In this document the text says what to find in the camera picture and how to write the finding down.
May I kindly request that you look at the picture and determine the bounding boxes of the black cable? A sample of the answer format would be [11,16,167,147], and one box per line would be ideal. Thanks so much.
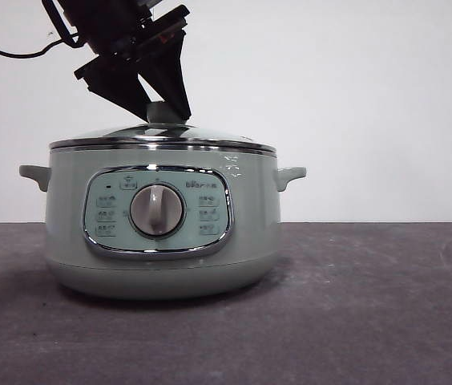
[0,34,81,58]

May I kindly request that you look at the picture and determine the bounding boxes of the glass lid with green knob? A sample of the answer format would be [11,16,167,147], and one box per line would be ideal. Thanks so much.
[48,102,278,156]

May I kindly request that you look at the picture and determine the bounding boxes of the sage green electric pot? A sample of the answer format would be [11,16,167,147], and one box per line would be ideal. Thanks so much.
[18,148,308,301]

